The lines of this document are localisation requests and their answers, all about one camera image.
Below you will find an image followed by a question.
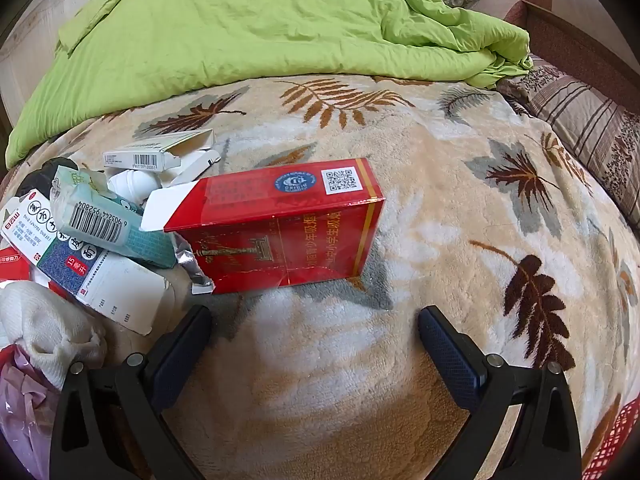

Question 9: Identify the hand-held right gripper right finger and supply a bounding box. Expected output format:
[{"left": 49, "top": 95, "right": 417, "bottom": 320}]
[{"left": 417, "top": 305, "right": 583, "bottom": 480}]

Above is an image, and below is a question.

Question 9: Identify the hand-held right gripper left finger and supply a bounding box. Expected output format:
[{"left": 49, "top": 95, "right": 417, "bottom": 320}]
[{"left": 49, "top": 304, "right": 213, "bottom": 480}]

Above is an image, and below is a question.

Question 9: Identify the white sock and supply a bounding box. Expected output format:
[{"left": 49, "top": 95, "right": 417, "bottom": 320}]
[{"left": 0, "top": 282, "right": 108, "bottom": 391}]

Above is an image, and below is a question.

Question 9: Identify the teal tissue pack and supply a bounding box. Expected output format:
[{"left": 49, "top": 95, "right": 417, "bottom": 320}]
[{"left": 50, "top": 165, "right": 177, "bottom": 268}]

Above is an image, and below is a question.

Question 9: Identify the red cigarette box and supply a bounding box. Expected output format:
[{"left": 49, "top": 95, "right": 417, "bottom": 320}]
[{"left": 140, "top": 157, "right": 387, "bottom": 296}]

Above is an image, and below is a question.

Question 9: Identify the red mesh basket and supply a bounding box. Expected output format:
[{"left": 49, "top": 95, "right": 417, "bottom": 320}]
[{"left": 582, "top": 392, "right": 640, "bottom": 480}]

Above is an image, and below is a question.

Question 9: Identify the silver foil wrapper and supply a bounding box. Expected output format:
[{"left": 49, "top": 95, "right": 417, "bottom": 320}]
[{"left": 172, "top": 234, "right": 216, "bottom": 291}]

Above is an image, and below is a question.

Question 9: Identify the white medicine box blue label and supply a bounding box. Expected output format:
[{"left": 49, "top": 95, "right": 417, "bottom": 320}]
[{"left": 0, "top": 187, "right": 173, "bottom": 337}]

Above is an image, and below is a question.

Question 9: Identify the leaf-print blanket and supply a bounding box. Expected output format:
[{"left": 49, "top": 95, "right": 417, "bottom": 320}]
[{"left": 0, "top": 72, "right": 640, "bottom": 480}]

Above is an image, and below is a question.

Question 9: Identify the lilac plastic bag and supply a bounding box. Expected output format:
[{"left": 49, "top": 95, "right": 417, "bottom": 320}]
[{"left": 0, "top": 347, "right": 66, "bottom": 476}]

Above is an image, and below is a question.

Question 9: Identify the white plastic bottle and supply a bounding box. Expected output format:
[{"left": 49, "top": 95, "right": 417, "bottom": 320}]
[{"left": 107, "top": 169, "right": 161, "bottom": 201}]

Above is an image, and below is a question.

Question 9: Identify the red packet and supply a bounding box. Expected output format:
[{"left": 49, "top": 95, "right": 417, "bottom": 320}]
[{"left": 0, "top": 247, "right": 32, "bottom": 286}]

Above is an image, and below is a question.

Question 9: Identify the small white carton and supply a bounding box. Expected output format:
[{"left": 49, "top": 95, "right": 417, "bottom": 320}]
[{"left": 160, "top": 149, "right": 223, "bottom": 188}]

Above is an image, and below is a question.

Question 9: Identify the white box with barcode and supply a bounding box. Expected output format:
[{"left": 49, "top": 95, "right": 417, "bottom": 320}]
[{"left": 102, "top": 129, "right": 216, "bottom": 173}]

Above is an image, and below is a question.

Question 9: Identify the brown striped pillow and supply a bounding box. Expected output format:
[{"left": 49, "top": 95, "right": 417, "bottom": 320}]
[{"left": 497, "top": 55, "right": 640, "bottom": 231}]

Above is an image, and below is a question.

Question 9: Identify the brown padded sofa back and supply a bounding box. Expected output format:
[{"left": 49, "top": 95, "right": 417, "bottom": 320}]
[{"left": 482, "top": 0, "right": 640, "bottom": 111}]

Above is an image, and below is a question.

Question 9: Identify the green quilt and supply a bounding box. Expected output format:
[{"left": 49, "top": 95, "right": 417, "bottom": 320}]
[{"left": 5, "top": 0, "right": 535, "bottom": 167}]

